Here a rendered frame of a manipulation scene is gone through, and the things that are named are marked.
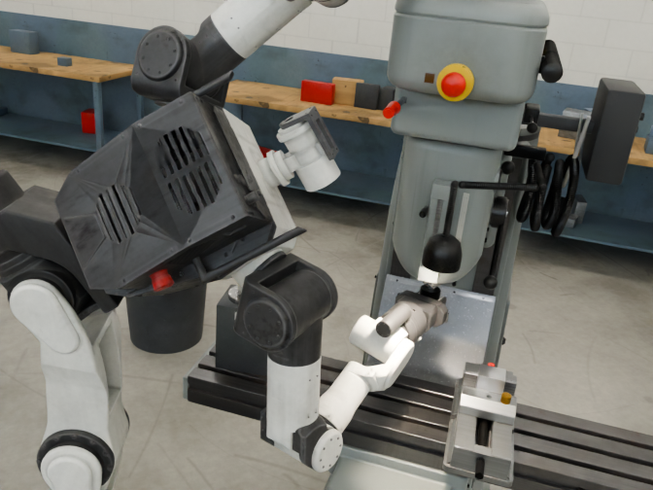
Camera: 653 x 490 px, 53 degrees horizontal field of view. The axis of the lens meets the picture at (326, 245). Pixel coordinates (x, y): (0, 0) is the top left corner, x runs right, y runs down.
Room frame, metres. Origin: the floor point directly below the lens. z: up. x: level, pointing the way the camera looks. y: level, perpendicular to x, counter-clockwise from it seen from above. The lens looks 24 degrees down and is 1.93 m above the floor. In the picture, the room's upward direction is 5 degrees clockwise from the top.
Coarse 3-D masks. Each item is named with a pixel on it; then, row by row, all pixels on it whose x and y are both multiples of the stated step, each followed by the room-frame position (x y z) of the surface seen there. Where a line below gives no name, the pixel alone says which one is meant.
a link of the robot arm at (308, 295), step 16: (304, 272) 0.95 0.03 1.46; (272, 288) 0.89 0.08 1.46; (288, 288) 0.89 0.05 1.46; (304, 288) 0.91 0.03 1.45; (320, 288) 0.93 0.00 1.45; (304, 304) 0.88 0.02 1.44; (320, 304) 0.91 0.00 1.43; (304, 320) 0.87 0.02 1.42; (320, 320) 0.91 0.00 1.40; (304, 336) 0.88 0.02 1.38; (320, 336) 0.91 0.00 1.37; (272, 352) 0.89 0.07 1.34; (288, 352) 0.88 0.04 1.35; (304, 352) 0.88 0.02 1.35; (320, 352) 0.91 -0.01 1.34
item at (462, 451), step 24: (456, 384) 1.41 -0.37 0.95; (504, 384) 1.30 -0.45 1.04; (456, 408) 1.30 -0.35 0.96; (456, 432) 1.15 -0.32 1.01; (480, 432) 1.17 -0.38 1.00; (504, 432) 1.17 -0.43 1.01; (456, 456) 1.10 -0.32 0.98; (480, 456) 1.09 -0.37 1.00; (504, 456) 1.09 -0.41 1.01; (504, 480) 1.08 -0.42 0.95
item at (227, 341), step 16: (224, 304) 1.41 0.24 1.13; (224, 320) 1.40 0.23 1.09; (224, 336) 1.40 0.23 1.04; (240, 336) 1.39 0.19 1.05; (224, 352) 1.40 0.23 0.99; (240, 352) 1.39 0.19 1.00; (256, 352) 1.39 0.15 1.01; (224, 368) 1.40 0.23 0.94; (240, 368) 1.39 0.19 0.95; (256, 368) 1.39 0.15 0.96
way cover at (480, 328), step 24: (384, 288) 1.70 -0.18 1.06; (408, 288) 1.69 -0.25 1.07; (384, 312) 1.67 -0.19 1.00; (456, 312) 1.64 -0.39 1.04; (480, 312) 1.63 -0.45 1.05; (432, 336) 1.62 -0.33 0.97; (456, 336) 1.61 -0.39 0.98; (480, 336) 1.60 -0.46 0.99; (432, 360) 1.57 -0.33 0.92; (456, 360) 1.56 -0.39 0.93; (480, 360) 1.56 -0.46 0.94
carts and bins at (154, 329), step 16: (192, 288) 2.87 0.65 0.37; (128, 304) 2.87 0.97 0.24; (144, 304) 2.80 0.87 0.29; (160, 304) 2.80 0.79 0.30; (176, 304) 2.82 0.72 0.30; (192, 304) 2.88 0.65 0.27; (128, 320) 2.91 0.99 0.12; (144, 320) 2.81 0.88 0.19; (160, 320) 2.80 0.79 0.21; (176, 320) 2.83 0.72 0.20; (192, 320) 2.89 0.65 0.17; (144, 336) 2.82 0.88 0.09; (160, 336) 2.81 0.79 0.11; (176, 336) 2.83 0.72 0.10; (192, 336) 2.90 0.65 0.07; (160, 352) 2.81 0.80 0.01; (176, 352) 2.84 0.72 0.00
